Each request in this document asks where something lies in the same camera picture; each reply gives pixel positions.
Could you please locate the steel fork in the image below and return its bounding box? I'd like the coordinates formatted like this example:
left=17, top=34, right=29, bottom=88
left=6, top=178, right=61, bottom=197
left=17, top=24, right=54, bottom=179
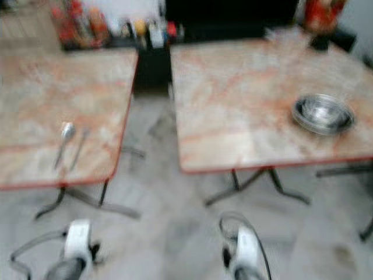
left=69, top=128, right=92, bottom=172

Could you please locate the steel spoon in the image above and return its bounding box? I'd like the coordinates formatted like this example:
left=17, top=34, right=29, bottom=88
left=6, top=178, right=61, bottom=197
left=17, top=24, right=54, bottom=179
left=53, top=121, right=77, bottom=170

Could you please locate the marble top folding table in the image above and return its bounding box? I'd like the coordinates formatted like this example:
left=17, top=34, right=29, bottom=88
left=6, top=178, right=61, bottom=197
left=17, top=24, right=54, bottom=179
left=170, top=37, right=373, bottom=207
left=0, top=47, right=146, bottom=220

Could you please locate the white blue box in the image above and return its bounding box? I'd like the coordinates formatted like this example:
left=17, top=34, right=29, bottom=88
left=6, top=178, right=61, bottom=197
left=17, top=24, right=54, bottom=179
left=148, top=20, right=166, bottom=48

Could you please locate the yellow doll figure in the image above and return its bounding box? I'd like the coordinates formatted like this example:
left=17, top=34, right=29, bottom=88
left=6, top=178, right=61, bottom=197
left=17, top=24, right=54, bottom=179
left=132, top=18, right=147, bottom=36

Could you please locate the printed paper sheet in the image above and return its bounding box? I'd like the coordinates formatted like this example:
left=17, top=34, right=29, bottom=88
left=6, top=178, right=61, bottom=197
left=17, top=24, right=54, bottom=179
left=265, top=26, right=304, bottom=45

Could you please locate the small black object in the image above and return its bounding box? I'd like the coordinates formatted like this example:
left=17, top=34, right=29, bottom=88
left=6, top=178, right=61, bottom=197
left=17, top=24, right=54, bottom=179
left=311, top=32, right=334, bottom=51

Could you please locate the light wooden cabinet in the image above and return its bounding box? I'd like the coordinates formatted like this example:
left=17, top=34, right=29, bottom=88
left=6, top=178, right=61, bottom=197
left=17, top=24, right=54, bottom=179
left=0, top=0, right=63, bottom=51

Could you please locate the black television screen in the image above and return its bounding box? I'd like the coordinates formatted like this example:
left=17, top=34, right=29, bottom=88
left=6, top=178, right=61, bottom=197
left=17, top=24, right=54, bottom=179
left=163, top=0, right=299, bottom=28

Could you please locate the red figurine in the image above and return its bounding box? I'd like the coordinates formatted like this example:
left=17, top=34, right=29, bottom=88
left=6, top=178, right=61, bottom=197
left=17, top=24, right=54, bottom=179
left=302, top=0, right=348, bottom=33

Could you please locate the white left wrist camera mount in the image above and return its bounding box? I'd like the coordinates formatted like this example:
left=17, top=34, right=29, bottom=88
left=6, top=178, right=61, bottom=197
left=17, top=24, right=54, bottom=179
left=64, top=219, right=94, bottom=262

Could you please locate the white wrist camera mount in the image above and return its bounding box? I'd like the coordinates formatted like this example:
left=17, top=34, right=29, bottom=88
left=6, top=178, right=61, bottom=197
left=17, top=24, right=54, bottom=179
left=235, top=226, right=263, bottom=272
left=64, top=219, right=94, bottom=262

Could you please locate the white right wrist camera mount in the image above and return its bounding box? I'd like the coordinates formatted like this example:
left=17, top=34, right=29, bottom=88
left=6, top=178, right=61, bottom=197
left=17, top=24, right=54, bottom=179
left=235, top=226, right=263, bottom=272

